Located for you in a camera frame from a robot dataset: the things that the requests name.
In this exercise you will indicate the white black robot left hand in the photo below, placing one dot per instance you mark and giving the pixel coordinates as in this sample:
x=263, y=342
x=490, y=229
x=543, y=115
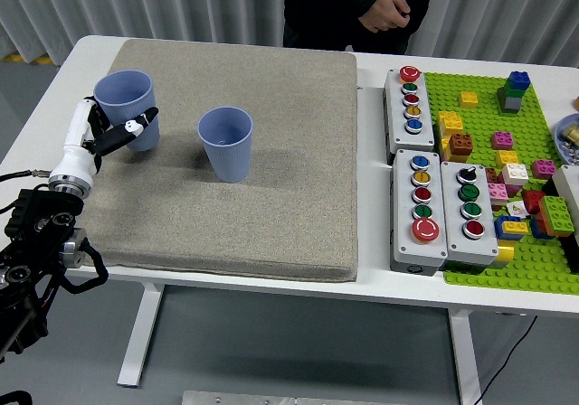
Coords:
x=74, y=161

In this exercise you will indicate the person's left hand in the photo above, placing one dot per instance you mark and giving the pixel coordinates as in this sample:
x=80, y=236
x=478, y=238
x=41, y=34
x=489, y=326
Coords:
x=384, y=7

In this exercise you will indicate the blue ribbed plastic cup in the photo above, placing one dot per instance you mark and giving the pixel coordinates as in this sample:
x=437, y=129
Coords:
x=226, y=161
x=124, y=88

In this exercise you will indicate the person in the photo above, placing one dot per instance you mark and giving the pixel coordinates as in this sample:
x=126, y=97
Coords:
x=325, y=7

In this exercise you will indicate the yellow black floor tape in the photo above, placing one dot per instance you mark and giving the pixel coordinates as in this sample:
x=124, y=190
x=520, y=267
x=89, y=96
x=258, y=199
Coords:
x=27, y=58

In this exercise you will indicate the small yellow toy brick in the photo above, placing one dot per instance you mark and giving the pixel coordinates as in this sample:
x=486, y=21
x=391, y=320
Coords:
x=515, y=227
x=507, y=158
x=468, y=100

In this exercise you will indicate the lime green studded baseplate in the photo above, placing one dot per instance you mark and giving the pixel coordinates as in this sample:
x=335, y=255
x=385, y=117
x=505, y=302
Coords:
x=484, y=84

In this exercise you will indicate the large yellow toy brick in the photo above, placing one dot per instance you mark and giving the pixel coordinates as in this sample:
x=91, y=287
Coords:
x=450, y=122

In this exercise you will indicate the grey box small red mushroom button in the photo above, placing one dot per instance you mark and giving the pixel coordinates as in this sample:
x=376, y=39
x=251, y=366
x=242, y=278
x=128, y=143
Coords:
x=416, y=138

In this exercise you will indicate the white pleated curtain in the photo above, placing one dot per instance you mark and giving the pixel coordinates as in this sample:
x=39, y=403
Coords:
x=520, y=16

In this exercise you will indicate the dark green toy brick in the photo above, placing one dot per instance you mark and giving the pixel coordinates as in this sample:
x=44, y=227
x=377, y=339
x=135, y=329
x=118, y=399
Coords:
x=507, y=92

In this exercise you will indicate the narrow yellow toy brick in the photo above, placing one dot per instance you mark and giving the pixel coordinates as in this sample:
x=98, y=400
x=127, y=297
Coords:
x=444, y=149

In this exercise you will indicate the brown toy brick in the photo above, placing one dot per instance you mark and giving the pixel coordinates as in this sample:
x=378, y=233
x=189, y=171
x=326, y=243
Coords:
x=461, y=145

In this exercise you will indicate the grey toy brick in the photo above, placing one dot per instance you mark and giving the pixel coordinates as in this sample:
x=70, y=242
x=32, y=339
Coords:
x=509, y=105

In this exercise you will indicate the magenta toy brick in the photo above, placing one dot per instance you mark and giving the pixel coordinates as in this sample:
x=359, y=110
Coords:
x=513, y=190
x=543, y=169
x=503, y=140

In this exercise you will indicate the white table leg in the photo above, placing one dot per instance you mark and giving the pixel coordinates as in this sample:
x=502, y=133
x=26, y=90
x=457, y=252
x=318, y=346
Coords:
x=140, y=332
x=466, y=355

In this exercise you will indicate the grey-brown fabric mat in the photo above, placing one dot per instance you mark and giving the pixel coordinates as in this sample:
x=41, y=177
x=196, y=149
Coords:
x=253, y=206

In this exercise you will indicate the small dark brown brick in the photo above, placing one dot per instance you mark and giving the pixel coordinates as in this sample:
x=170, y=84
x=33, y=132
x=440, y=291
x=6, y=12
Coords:
x=491, y=175

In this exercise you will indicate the white toy brick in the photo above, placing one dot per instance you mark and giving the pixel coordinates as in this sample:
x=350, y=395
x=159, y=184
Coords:
x=515, y=174

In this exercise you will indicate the light pink toy brick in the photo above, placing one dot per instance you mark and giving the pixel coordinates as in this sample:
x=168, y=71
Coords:
x=497, y=193

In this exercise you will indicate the brass fitting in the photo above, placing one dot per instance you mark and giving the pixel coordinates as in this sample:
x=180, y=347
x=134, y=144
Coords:
x=572, y=132

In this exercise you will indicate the blue bowl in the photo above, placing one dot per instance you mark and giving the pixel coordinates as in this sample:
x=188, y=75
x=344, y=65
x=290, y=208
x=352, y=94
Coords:
x=561, y=149

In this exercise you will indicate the silver metal fitting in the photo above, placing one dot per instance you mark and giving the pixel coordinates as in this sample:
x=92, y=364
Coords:
x=571, y=149

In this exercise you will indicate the grey box large red mushroom button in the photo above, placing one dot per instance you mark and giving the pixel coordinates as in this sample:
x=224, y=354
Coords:
x=402, y=242

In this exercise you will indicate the red toy brick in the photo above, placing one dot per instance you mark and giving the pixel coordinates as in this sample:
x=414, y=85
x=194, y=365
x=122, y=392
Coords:
x=533, y=200

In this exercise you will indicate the white box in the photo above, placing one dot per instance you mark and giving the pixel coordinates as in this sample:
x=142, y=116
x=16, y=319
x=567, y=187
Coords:
x=570, y=185

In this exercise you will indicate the lime green toy brick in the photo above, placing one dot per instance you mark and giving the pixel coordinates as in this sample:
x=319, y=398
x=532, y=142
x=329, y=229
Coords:
x=557, y=213

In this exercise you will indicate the dark blue toy brick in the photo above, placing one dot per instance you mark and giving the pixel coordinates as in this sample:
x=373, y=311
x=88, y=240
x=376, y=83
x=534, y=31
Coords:
x=537, y=231

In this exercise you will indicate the smooth yellow toy brick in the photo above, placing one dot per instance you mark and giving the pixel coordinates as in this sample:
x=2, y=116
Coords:
x=504, y=253

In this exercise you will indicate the orange toy brick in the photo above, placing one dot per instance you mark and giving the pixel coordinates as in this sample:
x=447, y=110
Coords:
x=563, y=232

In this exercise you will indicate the grey box black selector switch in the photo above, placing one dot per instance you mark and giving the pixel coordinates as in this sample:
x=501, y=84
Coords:
x=486, y=242

